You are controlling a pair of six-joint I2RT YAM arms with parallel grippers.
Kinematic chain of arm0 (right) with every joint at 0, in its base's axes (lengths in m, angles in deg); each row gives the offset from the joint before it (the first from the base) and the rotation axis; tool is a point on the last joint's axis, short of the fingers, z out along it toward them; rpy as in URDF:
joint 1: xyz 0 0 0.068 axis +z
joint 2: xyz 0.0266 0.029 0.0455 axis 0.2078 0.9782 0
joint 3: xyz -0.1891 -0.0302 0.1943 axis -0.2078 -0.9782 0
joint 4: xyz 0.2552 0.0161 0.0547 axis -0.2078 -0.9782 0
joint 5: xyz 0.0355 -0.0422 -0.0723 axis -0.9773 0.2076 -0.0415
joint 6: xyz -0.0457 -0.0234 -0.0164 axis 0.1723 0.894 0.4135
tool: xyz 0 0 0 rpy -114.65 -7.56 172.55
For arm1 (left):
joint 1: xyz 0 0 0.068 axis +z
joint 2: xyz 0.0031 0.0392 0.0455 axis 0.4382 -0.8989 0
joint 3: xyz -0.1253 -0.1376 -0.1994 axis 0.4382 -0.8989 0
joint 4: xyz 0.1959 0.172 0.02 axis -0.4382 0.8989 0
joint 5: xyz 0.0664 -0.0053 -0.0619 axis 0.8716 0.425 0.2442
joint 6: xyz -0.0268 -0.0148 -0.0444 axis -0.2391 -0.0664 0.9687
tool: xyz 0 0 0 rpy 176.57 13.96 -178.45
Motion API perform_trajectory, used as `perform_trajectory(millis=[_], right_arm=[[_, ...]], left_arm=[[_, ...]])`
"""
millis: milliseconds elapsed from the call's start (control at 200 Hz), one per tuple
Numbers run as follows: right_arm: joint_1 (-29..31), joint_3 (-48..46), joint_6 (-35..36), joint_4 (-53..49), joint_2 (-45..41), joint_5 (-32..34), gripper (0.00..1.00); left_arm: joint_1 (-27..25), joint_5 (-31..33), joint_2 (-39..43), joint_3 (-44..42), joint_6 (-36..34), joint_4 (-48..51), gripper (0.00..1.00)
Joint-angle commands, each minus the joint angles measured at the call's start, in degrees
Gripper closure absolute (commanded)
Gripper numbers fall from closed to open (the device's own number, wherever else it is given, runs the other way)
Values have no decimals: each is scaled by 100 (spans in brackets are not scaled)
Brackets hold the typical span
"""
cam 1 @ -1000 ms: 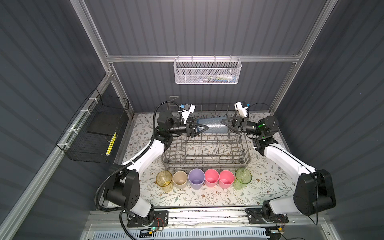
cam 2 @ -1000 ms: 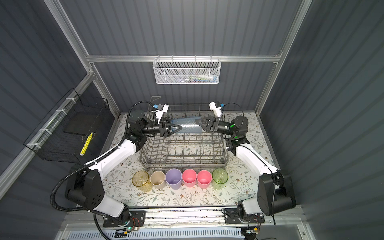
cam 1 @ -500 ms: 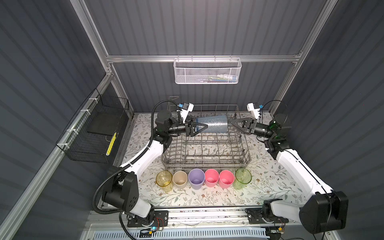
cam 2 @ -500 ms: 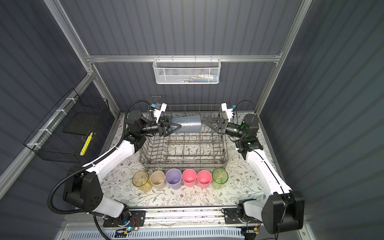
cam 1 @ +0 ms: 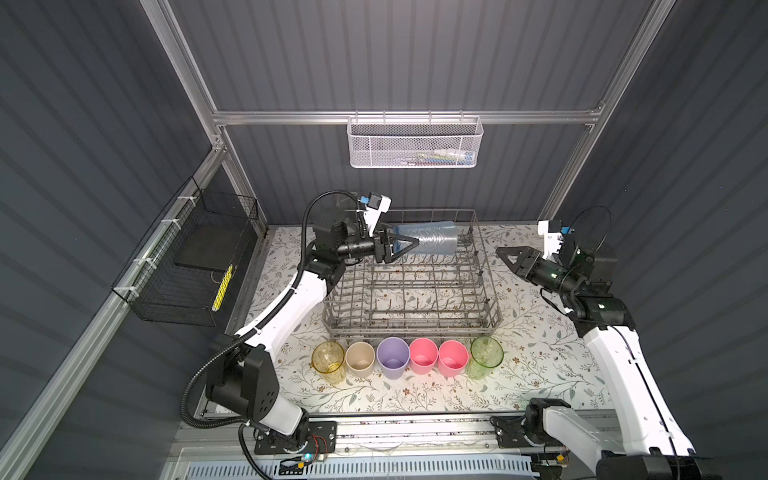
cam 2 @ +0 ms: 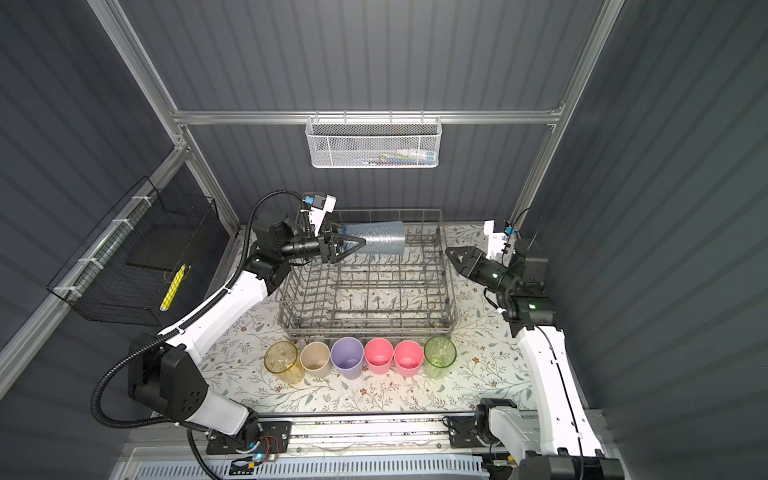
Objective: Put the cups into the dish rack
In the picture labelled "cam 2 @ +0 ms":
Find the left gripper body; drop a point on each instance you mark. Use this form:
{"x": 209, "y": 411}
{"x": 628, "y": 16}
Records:
{"x": 303, "y": 248}

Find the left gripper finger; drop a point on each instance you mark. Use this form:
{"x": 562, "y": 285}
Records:
{"x": 337, "y": 236}
{"x": 343, "y": 249}

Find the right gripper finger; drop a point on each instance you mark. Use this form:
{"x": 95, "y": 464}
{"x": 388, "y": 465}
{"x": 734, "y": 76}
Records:
{"x": 462, "y": 252}
{"x": 464, "y": 265}

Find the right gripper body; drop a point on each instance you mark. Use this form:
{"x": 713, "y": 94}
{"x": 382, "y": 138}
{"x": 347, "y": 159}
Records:
{"x": 492, "y": 275}

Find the blue transparent cup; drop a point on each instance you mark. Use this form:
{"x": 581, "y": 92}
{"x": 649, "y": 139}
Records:
{"x": 381, "y": 238}

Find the green transparent cup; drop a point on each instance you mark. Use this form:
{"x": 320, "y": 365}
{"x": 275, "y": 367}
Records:
{"x": 440, "y": 354}

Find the pink plastic cup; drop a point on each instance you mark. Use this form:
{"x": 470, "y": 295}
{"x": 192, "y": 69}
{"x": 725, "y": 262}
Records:
{"x": 408, "y": 357}
{"x": 379, "y": 354}

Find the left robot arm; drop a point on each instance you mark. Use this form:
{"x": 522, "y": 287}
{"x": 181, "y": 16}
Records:
{"x": 163, "y": 369}

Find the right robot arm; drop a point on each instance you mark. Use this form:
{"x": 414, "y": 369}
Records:
{"x": 565, "y": 446}

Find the items in white basket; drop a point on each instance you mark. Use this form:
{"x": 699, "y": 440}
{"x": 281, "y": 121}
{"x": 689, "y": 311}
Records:
{"x": 401, "y": 157}

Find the floral table mat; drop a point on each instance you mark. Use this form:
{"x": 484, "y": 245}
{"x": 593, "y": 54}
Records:
{"x": 488, "y": 364}

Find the beige plastic cup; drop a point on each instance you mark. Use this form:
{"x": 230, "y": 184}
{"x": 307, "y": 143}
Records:
{"x": 315, "y": 358}

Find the purple plastic cup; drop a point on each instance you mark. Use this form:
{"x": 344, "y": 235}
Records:
{"x": 347, "y": 356}

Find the yellow transparent cup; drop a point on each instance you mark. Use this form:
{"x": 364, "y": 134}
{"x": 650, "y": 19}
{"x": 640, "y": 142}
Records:
{"x": 282, "y": 360}

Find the yellow brush in basket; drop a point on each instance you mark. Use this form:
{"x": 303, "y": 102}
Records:
{"x": 173, "y": 288}

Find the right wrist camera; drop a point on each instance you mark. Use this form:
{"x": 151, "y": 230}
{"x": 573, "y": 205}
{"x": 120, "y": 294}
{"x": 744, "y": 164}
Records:
{"x": 501, "y": 235}

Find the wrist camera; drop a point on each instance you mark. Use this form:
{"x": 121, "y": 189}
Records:
{"x": 318, "y": 205}
{"x": 501, "y": 235}

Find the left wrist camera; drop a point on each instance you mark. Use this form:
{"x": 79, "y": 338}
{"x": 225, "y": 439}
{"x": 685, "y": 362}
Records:
{"x": 318, "y": 205}

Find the grey wire dish rack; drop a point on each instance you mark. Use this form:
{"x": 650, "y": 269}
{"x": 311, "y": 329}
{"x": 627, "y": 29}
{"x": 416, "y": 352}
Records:
{"x": 408, "y": 296}

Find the white mesh wall basket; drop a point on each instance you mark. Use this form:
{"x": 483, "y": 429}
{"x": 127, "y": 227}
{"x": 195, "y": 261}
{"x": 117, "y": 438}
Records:
{"x": 336, "y": 145}

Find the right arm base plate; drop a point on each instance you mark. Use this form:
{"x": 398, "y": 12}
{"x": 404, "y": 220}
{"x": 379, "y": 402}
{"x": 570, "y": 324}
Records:
{"x": 504, "y": 427}

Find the aluminium mounting rail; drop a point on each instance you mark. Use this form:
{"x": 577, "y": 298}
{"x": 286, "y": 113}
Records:
{"x": 421, "y": 433}

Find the black wire wall basket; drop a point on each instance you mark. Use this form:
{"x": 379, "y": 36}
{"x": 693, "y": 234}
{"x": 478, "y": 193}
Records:
{"x": 123, "y": 277}

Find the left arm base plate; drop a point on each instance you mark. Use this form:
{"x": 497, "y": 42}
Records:
{"x": 256, "y": 437}

